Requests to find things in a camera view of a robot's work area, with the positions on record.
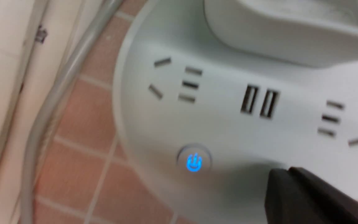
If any white book beneath top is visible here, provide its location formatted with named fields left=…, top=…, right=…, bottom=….
left=0, top=0, right=103, bottom=224

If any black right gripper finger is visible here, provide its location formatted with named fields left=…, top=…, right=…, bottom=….
left=265, top=167, right=358, bottom=224

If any grey power cable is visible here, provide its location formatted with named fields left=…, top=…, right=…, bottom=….
left=20, top=0, right=125, bottom=224

